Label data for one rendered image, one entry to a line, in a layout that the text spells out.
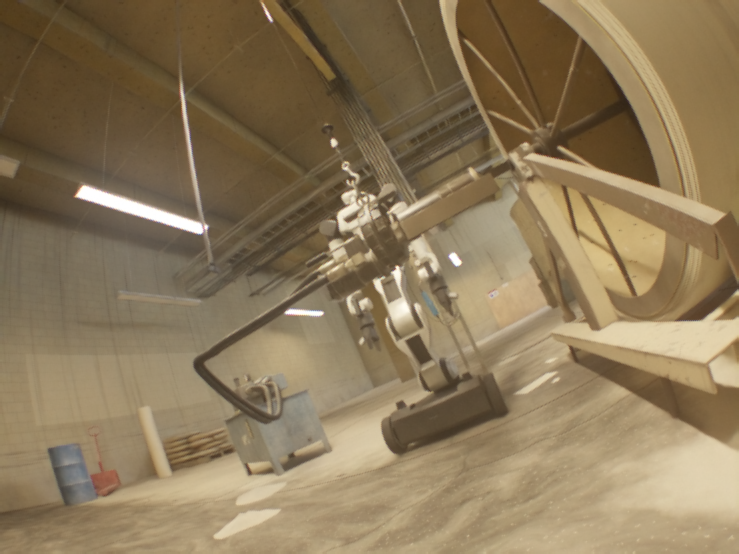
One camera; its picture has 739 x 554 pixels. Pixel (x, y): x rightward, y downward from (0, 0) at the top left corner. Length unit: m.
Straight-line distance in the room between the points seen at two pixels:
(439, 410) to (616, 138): 2.02
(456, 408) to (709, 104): 1.44
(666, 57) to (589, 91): 1.76
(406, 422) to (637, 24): 1.65
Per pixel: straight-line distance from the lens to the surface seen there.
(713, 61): 0.94
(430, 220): 1.32
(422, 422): 1.64
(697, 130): 0.84
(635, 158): 2.55
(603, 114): 1.64
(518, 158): 1.41
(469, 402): 1.59
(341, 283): 1.43
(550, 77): 2.40
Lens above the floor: 0.39
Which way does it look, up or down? 16 degrees up
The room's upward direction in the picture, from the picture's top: 24 degrees counter-clockwise
